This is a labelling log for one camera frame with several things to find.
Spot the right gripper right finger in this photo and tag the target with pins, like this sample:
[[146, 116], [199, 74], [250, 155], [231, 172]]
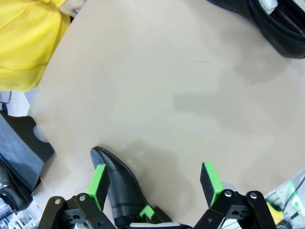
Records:
[[209, 183]]

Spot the black pointed dress shoe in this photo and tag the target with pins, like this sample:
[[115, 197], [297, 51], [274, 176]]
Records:
[[124, 186]]

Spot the yellow emergency stop box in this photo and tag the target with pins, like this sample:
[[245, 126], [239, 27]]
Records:
[[274, 211]]

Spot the black metal shoe stand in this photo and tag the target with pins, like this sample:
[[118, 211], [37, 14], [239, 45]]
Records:
[[19, 143]]

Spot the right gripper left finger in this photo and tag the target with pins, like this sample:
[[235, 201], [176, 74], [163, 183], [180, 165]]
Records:
[[95, 190]]

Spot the person's left hand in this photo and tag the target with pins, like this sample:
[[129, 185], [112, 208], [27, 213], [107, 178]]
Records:
[[72, 6]]

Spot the black leather dress shoe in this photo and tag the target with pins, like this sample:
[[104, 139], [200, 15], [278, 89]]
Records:
[[14, 195]]

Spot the person's yellow hoodie torso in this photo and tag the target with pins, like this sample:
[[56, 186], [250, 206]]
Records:
[[23, 43]]

